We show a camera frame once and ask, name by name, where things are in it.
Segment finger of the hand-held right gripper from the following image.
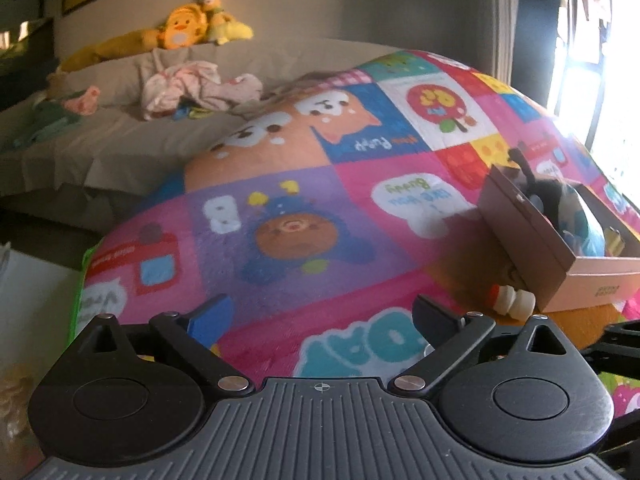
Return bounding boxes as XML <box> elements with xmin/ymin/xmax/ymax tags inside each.
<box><xmin>581</xmin><ymin>346</ymin><xmax>640</xmax><ymax>374</ymax></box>
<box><xmin>601</xmin><ymin>321</ymin><xmax>640</xmax><ymax>347</ymax></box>

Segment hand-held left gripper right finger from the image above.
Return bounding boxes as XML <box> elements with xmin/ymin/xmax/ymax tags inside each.
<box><xmin>394</xmin><ymin>293</ymin><xmax>576</xmax><ymax>399</ymax></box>

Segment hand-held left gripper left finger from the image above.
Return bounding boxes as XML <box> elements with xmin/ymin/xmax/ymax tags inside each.
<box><xmin>75</xmin><ymin>294</ymin><xmax>253</xmax><ymax>395</ymax></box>

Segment blue tissue packet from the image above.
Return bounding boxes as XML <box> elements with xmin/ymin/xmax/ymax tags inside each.
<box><xmin>554</xmin><ymin>182</ymin><xmax>609</xmax><ymax>259</ymax></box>

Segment pink cardboard box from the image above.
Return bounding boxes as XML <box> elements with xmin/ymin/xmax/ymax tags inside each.
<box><xmin>477</xmin><ymin>162</ymin><xmax>640</xmax><ymax>314</ymax></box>

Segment black plush toy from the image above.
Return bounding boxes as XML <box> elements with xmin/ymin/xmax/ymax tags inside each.
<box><xmin>507</xmin><ymin>147</ymin><xmax>567</xmax><ymax>232</ymax></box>

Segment white and orange small toy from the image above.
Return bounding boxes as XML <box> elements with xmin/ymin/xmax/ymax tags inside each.
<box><xmin>487</xmin><ymin>283</ymin><xmax>537</xmax><ymax>319</ymax></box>

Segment colourful printed play mat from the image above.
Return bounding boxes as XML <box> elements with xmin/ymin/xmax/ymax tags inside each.
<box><xmin>75</xmin><ymin>49</ymin><xmax>640</xmax><ymax>421</ymax></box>

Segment beige sofa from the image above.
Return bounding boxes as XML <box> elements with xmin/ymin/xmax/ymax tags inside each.
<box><xmin>0</xmin><ymin>37</ymin><xmax>406</xmax><ymax>233</ymax></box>

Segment pink crumpled clothes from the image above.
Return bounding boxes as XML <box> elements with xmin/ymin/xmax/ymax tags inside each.
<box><xmin>139</xmin><ymin>59</ymin><xmax>264</xmax><ymax>121</ymax></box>

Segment window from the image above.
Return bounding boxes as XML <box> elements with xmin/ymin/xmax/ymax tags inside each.
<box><xmin>547</xmin><ymin>5</ymin><xmax>640</xmax><ymax>196</ymax></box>

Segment small pink cloth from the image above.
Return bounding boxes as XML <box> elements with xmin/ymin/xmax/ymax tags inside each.
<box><xmin>64</xmin><ymin>85</ymin><xmax>101</xmax><ymax>116</ymax></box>

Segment green cloth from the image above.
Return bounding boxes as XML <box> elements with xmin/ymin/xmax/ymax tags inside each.
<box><xmin>12</xmin><ymin>102</ymin><xmax>82</xmax><ymax>149</ymax></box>

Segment orange tiger plush toy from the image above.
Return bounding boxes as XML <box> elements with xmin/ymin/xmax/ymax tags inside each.
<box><xmin>59</xmin><ymin>4</ymin><xmax>210</xmax><ymax>74</ymax></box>

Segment grey curtain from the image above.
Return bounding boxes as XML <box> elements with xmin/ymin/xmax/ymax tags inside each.
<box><xmin>492</xmin><ymin>0</ymin><xmax>522</xmax><ymax>88</ymax></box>

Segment dark cabinet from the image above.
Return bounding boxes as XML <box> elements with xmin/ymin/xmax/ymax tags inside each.
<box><xmin>0</xmin><ymin>0</ymin><xmax>55</xmax><ymax>111</ymax></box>

